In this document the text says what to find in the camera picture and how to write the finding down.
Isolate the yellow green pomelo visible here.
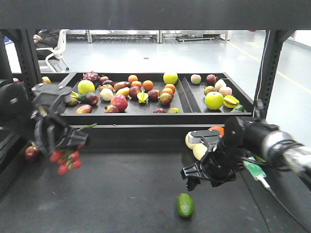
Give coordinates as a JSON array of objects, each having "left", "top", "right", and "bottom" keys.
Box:
[{"left": 77, "top": 80, "right": 95, "bottom": 95}]

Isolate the red apple rear tray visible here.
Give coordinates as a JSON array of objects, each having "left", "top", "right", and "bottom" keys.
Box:
[{"left": 110, "top": 94, "right": 128, "bottom": 112}]

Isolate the green circuit board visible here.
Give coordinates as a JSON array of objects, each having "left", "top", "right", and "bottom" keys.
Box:
[{"left": 243, "top": 157, "right": 267, "bottom": 181}]

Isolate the white chair background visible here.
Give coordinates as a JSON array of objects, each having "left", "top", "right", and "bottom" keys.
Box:
[{"left": 33, "top": 29, "right": 69, "bottom": 72}]

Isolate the large green apple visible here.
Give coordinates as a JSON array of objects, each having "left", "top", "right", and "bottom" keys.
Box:
[{"left": 205, "top": 91, "right": 224, "bottom": 110}]

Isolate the black fruit display stand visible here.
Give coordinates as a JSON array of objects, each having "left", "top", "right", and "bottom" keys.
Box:
[{"left": 0, "top": 0, "right": 311, "bottom": 233}]

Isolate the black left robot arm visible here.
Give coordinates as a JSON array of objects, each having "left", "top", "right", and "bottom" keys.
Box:
[{"left": 0, "top": 80, "right": 89, "bottom": 155}]

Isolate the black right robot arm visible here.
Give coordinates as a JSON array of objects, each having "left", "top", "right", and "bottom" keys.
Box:
[{"left": 181, "top": 100, "right": 311, "bottom": 191}]

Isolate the green avocado front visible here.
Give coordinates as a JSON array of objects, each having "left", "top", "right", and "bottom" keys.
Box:
[{"left": 176, "top": 193, "right": 194, "bottom": 218}]

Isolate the pale yellow pear front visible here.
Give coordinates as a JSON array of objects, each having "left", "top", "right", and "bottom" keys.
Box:
[{"left": 192, "top": 143, "right": 207, "bottom": 160}]

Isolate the cherry tomato bunch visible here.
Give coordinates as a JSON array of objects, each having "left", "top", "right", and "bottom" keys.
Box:
[{"left": 50, "top": 123, "right": 97, "bottom": 175}]

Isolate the yellow starfruit right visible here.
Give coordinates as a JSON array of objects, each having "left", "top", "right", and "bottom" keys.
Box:
[{"left": 223, "top": 95, "right": 240, "bottom": 109}]

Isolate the pale yellow pear left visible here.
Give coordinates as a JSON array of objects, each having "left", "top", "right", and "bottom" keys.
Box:
[{"left": 185, "top": 134, "right": 195, "bottom": 150}]

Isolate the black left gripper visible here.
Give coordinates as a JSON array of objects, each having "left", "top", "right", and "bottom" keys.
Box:
[{"left": 29, "top": 106, "right": 88, "bottom": 155}]

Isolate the orange fruit front tray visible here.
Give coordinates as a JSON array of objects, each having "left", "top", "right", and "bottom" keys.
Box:
[{"left": 208, "top": 126, "right": 225, "bottom": 137}]

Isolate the dark red apple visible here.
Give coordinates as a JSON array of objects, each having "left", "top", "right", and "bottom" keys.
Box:
[{"left": 25, "top": 146, "right": 41, "bottom": 162}]

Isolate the pale yellow pear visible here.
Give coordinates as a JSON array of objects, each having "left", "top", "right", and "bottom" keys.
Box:
[
  {"left": 185, "top": 134, "right": 195, "bottom": 150},
  {"left": 192, "top": 143, "right": 207, "bottom": 160}
]

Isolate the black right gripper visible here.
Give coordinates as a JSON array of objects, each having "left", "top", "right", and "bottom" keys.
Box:
[{"left": 181, "top": 138, "right": 243, "bottom": 191}]

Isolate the yellow green citrus back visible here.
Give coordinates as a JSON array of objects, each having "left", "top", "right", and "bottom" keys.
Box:
[{"left": 163, "top": 72, "right": 178, "bottom": 85}]

